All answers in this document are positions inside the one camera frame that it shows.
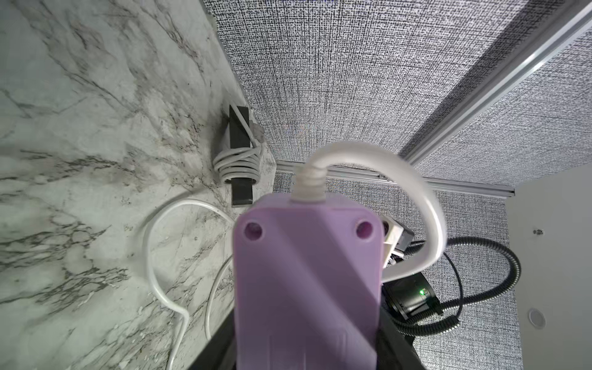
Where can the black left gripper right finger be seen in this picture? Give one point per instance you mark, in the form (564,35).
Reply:
(393,351)

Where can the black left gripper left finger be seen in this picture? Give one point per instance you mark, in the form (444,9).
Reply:
(220,352)

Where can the black and white power strip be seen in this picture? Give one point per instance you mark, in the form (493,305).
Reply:
(238,160)

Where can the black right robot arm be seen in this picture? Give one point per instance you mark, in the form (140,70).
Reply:
(417,312)

